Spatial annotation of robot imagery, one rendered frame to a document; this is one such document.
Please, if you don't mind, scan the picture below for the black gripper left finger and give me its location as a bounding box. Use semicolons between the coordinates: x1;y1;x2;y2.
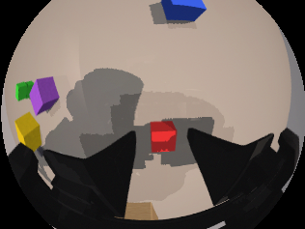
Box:
43;130;137;218

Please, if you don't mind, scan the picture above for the purple cube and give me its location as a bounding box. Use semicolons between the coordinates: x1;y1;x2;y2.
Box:
30;75;59;117

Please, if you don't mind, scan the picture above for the green block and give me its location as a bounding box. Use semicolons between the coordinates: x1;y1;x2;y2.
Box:
26;80;35;99
15;82;27;101

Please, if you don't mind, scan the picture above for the blue block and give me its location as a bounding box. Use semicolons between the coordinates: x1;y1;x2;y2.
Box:
161;0;207;21

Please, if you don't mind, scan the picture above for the red block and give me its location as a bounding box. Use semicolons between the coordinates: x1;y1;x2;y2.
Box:
150;121;177;153

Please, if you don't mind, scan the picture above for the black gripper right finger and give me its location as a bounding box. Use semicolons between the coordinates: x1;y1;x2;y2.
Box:
187;129;274;207

